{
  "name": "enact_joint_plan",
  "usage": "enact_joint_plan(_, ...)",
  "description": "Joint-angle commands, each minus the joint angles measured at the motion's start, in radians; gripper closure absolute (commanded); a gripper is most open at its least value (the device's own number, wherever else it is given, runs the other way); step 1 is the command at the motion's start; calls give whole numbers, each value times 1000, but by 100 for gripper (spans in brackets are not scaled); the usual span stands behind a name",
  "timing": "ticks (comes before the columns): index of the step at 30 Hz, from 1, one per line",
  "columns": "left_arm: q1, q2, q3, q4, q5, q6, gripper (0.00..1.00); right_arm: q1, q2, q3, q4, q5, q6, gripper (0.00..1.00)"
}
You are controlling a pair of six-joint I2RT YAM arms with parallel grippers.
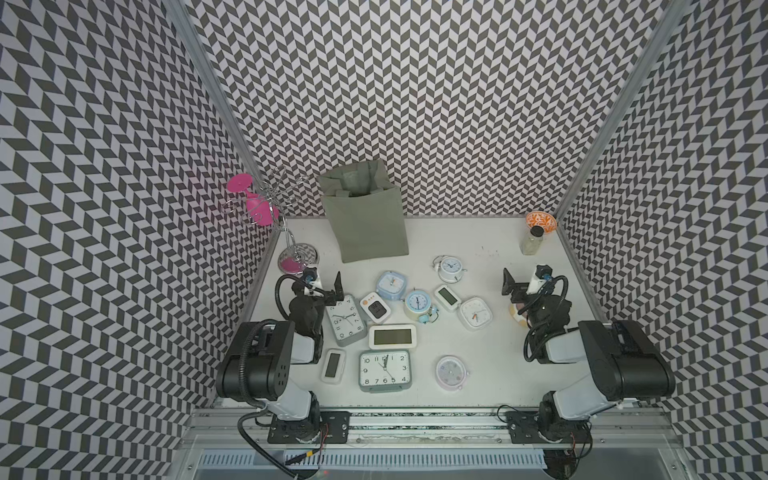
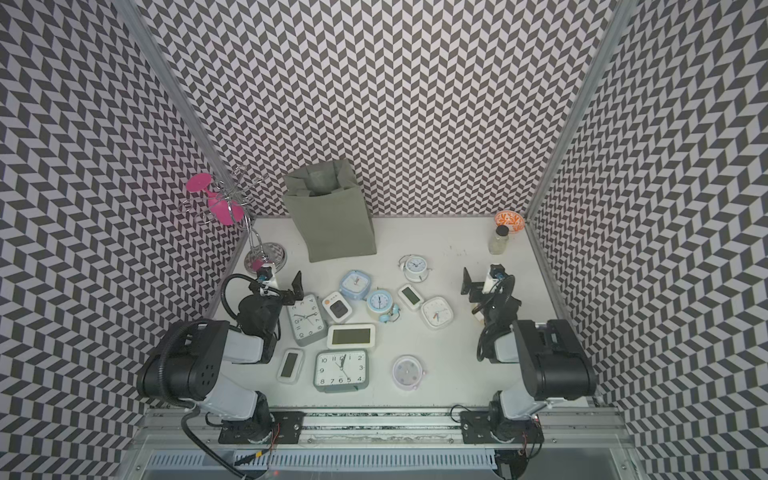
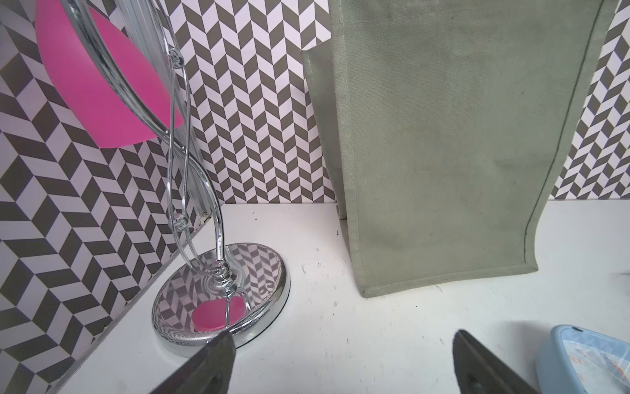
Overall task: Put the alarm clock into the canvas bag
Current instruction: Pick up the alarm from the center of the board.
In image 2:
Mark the white square analog clock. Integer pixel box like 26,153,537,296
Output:
420,296,455,330

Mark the white twin-bell alarm clock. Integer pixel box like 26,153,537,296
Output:
398,254,430,283

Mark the green canvas bag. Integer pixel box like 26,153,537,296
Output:
283,159,377,263

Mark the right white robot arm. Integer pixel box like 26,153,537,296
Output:
459,264,597,444

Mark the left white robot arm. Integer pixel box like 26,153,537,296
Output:
137,265,304,444

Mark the grey-green tall analog clock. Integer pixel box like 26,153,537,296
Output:
286,293,328,347

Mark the white orange digital clock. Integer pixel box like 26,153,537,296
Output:
321,291,353,324

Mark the small white digital clock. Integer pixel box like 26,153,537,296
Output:
397,284,425,311

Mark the light blue square clock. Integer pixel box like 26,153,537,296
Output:
340,270,372,300

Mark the white wide digital clock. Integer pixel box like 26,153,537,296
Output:
327,323,377,350

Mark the small grey digital clock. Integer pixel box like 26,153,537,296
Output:
276,349,305,384

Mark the blue round twin-bell clock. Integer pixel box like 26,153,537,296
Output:
366,289,395,322

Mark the grey-green large analog clock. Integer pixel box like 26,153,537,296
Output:
313,349,370,393

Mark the small glass bottle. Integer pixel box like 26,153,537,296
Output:
488,225,509,255

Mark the orange patterned bowl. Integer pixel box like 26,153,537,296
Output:
494,210,525,235

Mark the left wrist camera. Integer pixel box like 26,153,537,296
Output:
256,264,278,289

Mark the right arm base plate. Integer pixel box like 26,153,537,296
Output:
458,410,544,445

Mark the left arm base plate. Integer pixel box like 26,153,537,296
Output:
218,410,305,446

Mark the aluminium front rail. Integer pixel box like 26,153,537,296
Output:
128,406,634,451

